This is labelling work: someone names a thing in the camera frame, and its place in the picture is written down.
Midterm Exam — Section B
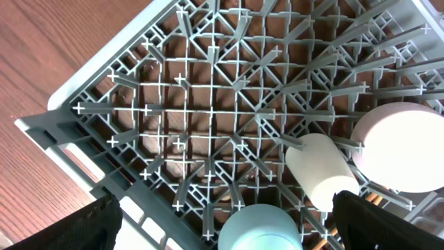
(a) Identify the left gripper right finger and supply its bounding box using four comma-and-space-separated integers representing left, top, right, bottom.
332, 191, 443, 250

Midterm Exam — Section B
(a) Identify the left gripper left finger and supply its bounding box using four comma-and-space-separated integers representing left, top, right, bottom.
6, 194, 123, 250

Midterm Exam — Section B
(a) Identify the wooden chopstick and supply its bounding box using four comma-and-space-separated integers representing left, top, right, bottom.
372, 196, 383, 206

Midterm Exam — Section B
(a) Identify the cream white cup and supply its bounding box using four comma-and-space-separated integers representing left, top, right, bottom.
285, 133, 360, 212

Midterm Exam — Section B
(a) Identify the pink plate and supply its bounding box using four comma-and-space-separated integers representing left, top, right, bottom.
350, 102, 443, 193

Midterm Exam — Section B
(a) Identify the light blue bowl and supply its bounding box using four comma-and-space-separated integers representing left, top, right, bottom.
218, 204, 303, 250

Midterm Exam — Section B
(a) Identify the grey plastic dish rack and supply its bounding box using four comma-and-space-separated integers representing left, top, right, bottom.
15, 0, 443, 249

